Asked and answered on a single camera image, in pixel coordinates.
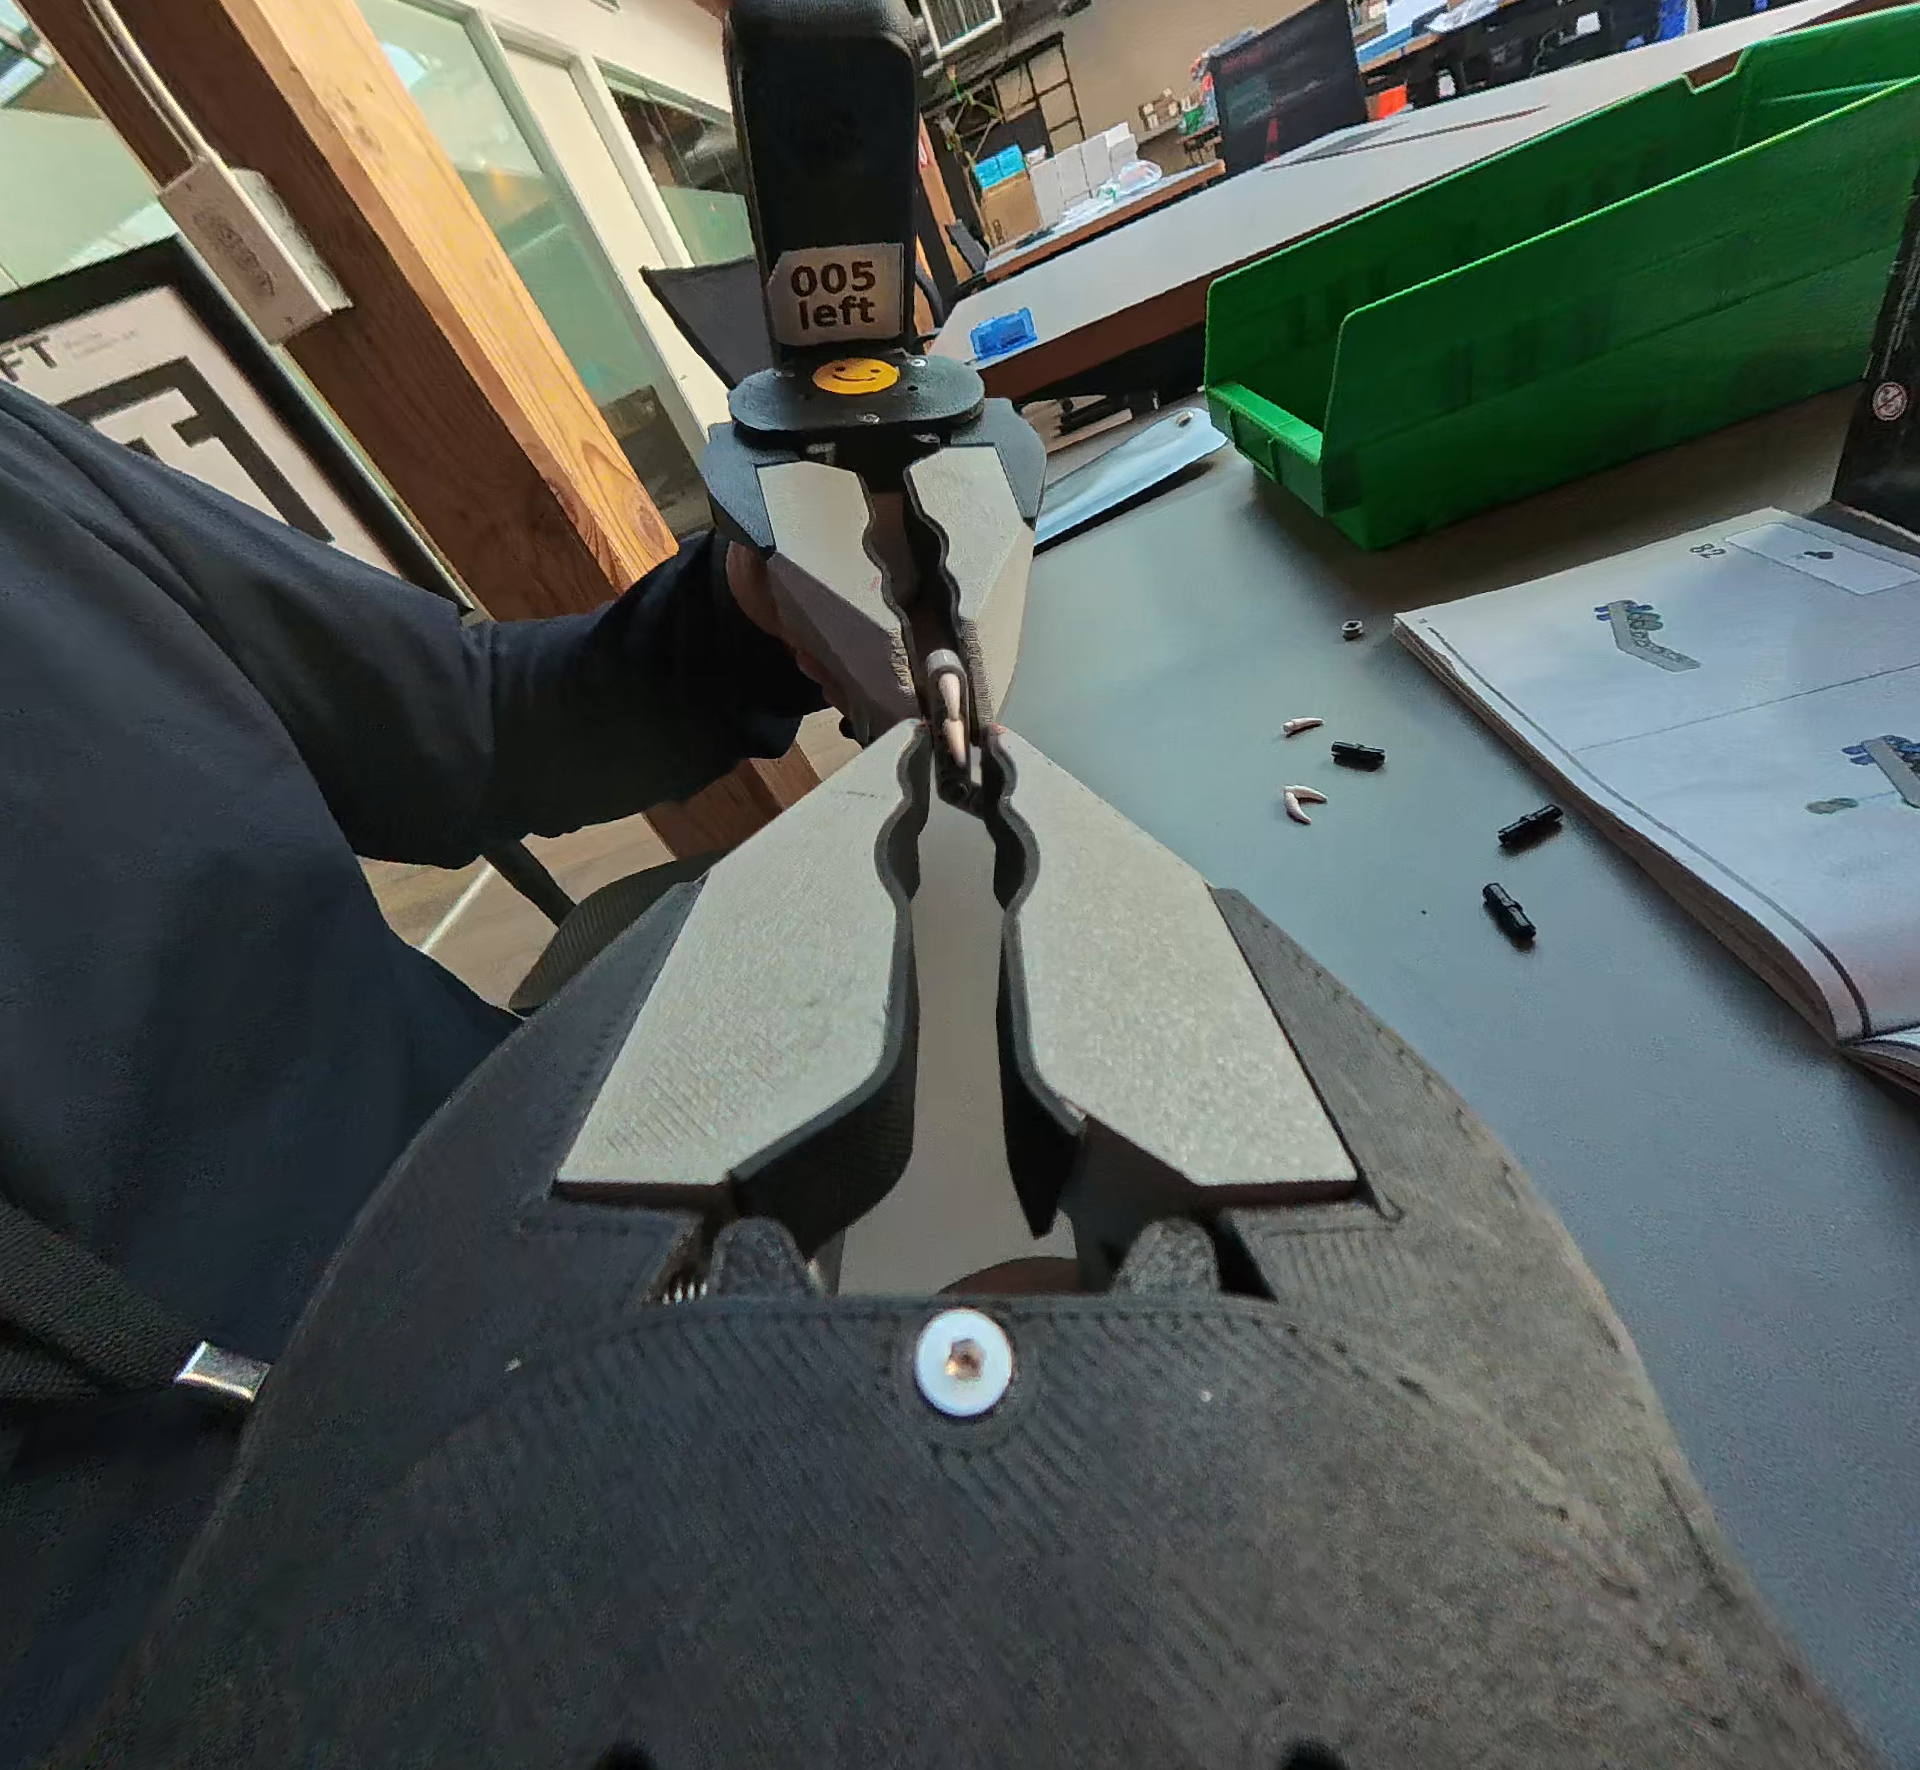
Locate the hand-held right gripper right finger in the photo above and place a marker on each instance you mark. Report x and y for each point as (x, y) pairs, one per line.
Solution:
(1171, 1036)

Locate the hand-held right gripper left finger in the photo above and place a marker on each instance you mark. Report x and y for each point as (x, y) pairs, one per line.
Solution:
(751, 1020)

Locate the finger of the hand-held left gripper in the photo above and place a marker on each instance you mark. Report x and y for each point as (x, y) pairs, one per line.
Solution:
(819, 525)
(976, 525)

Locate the beige lego tooth piece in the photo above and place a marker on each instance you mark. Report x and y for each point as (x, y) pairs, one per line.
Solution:
(947, 692)

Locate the person's left forearm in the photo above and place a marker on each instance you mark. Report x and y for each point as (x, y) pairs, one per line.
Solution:
(601, 706)

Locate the lego instruction booklet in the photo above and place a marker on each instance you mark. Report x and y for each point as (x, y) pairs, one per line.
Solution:
(1697, 750)

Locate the black lego set box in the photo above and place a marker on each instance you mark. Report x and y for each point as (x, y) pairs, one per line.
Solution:
(1883, 406)

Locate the person's left hand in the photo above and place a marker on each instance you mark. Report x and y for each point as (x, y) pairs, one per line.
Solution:
(751, 592)

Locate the clear plastic bag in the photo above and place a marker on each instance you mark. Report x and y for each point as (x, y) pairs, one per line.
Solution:
(1126, 482)

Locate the small blue box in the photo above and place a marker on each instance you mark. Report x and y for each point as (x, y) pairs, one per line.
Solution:
(1002, 332)

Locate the black office chair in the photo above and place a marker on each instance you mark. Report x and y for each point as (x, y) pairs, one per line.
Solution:
(699, 308)

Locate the stack of white boxes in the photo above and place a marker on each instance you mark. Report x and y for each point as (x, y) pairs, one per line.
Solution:
(1090, 167)

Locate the wooden pillar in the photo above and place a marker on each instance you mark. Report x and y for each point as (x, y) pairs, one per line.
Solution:
(437, 299)

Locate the black computer monitor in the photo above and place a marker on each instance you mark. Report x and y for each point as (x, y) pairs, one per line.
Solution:
(1291, 81)

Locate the grey wood-edged table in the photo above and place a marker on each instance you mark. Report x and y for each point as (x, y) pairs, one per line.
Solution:
(1349, 197)

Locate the green plastic bin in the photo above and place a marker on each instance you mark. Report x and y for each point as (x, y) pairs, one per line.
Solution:
(1574, 344)

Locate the framed black white poster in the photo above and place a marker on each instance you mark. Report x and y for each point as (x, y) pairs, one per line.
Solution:
(165, 406)

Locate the white wall box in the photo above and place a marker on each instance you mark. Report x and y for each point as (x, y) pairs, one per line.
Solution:
(256, 250)

